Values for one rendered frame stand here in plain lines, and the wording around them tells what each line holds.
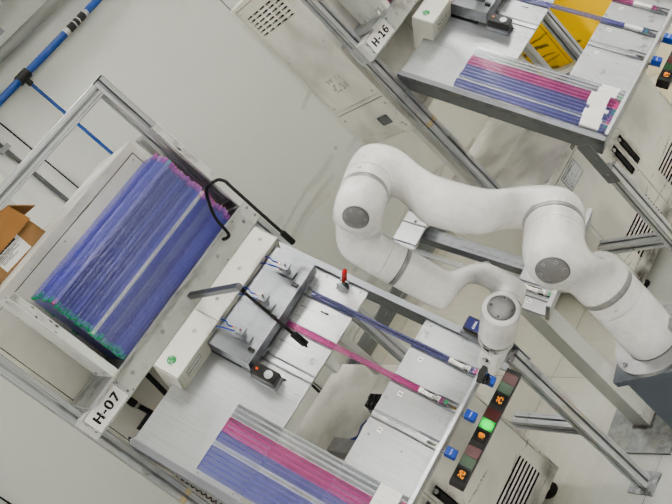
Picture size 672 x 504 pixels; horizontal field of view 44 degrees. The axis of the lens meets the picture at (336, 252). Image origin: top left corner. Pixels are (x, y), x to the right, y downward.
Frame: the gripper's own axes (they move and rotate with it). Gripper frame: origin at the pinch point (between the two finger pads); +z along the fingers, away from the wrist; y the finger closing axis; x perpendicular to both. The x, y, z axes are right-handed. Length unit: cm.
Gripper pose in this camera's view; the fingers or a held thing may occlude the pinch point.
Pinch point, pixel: (491, 364)
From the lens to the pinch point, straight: 212.7
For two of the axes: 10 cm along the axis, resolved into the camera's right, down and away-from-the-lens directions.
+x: -8.6, -4.0, 3.3
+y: 5.1, -7.6, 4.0
